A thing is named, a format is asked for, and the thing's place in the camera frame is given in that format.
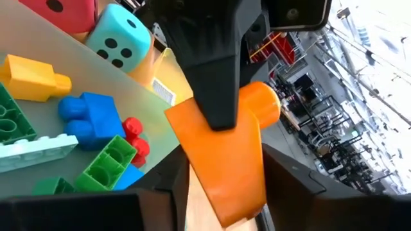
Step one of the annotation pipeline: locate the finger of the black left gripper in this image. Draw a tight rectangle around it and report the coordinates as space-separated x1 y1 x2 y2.
240 17 271 89
150 0 268 132

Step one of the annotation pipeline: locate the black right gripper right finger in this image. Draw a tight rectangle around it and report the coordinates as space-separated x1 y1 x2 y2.
262 143 411 231

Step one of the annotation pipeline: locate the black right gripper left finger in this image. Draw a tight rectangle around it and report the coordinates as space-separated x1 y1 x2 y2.
0 144 191 231

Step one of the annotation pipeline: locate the blue arch toy brick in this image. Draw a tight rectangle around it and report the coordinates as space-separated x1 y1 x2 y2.
112 163 146 192

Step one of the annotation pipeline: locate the green rectangular toy brick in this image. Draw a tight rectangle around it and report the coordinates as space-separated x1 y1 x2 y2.
74 134 139 193

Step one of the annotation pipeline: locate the small dark green brick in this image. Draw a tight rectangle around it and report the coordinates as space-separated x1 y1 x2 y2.
31 176 76 196

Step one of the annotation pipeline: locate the light cyan plate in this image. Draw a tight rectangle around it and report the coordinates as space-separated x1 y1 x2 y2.
0 133 79 174

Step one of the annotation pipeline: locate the red round-stud toy brick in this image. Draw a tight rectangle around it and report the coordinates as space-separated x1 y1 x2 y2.
121 116 151 168

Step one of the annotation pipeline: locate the blue two-stud toy brick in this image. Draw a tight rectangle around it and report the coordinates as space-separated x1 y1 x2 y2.
57 92 127 151

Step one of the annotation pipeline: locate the cyan foam die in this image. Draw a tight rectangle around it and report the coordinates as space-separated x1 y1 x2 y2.
84 3 153 74

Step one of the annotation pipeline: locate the orange wedge toy brick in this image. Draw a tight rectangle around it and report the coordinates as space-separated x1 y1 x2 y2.
164 81 282 229

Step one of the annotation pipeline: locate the dark green studded brick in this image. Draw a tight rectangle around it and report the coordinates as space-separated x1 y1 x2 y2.
0 82 38 145

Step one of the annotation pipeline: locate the long yellow toy brick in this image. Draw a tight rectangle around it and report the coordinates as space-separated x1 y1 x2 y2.
0 53 73 103

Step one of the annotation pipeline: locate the red foam die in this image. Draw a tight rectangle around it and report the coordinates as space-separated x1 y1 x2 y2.
18 0 99 35

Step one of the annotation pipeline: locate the red metal rack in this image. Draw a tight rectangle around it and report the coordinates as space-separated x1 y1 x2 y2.
249 31 297 67

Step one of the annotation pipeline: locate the yellow translucent plastic bin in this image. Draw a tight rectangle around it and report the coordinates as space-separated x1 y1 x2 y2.
143 47 195 107

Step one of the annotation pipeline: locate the teal translucent plastic bin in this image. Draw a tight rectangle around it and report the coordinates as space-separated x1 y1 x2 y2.
0 0 181 200

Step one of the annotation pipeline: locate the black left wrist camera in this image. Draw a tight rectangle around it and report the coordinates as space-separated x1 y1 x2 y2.
265 0 332 32

